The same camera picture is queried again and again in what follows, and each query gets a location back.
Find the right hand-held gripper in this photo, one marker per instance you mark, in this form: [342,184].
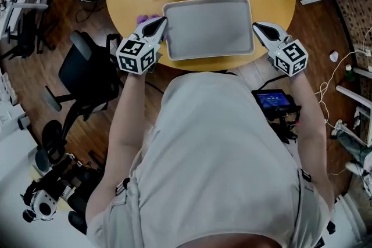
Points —
[290,59]

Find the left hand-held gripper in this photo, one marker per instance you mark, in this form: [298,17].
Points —
[135,56]

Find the purple cloth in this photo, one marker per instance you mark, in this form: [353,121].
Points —
[143,19]

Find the grey tray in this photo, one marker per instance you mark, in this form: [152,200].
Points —
[209,29]

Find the person's right forearm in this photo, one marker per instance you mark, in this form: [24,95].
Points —
[308,116]

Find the person's left forearm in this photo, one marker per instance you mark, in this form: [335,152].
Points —
[128,110]

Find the black waist screen device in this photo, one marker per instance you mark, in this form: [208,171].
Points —
[271,100]

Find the white round object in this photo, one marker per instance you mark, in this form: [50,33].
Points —
[334,56]

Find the green bottle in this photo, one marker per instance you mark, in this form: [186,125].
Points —
[350,74]

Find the person's pale t-shirt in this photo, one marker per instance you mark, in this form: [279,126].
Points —
[218,159]

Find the white and black camera device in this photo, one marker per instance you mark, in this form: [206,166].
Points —
[43,206]

